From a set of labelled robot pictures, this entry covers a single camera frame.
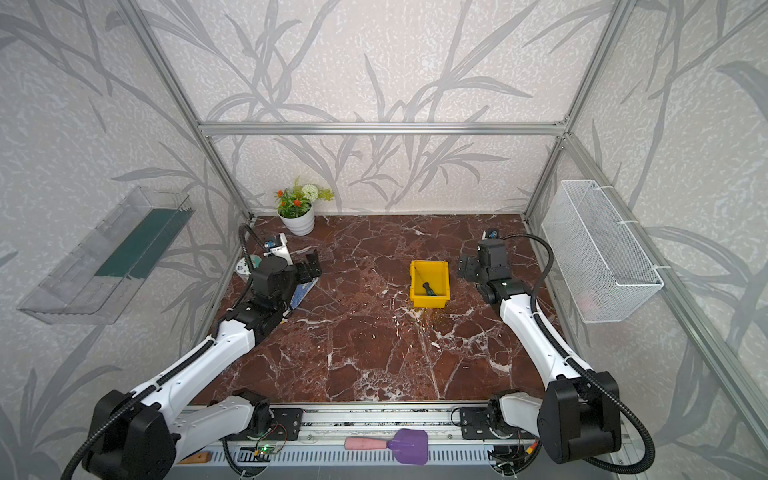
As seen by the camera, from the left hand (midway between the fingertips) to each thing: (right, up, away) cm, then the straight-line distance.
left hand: (306, 244), depth 81 cm
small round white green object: (-26, -7, +15) cm, 30 cm away
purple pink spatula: (+29, -48, -11) cm, 57 cm away
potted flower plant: (-11, +13, +24) cm, 30 cm away
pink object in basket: (+73, -15, -8) cm, 74 cm away
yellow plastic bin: (+35, -13, +18) cm, 42 cm away
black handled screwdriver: (+35, -15, +15) cm, 41 cm away
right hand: (+49, -2, +5) cm, 49 cm away
